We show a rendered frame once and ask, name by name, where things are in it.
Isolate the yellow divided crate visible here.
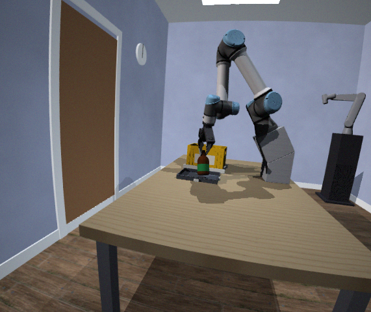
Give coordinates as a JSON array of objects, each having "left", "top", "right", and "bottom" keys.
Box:
[{"left": 186, "top": 143, "right": 225, "bottom": 169}]

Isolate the brown bottle with green label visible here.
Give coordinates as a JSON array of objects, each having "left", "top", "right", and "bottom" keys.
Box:
[{"left": 198, "top": 150, "right": 209, "bottom": 176}]

